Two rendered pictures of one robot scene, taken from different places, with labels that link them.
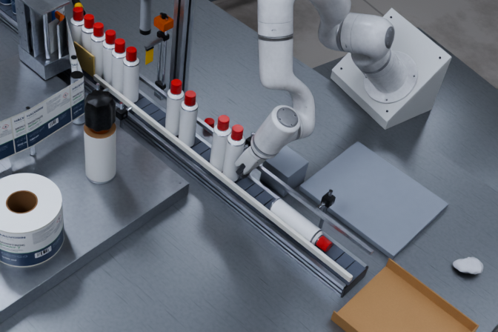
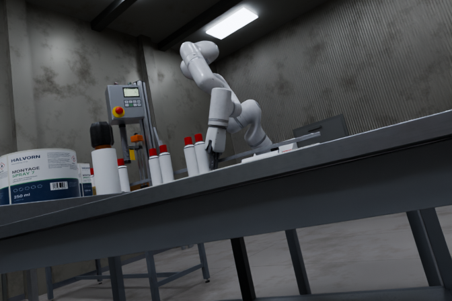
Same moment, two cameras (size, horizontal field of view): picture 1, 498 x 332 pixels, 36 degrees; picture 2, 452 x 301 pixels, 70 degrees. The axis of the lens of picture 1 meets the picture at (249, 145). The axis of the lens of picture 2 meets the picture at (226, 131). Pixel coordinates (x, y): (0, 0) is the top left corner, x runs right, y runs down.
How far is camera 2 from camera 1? 1.82 m
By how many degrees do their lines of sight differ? 57
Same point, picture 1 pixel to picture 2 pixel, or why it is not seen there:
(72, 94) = (82, 173)
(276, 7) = (191, 46)
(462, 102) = not seen: hidden behind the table
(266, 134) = (214, 101)
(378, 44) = (253, 104)
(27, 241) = (42, 163)
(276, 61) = (202, 66)
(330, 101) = not seen: hidden behind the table
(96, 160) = (104, 172)
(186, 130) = (167, 171)
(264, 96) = not seen: hidden behind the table
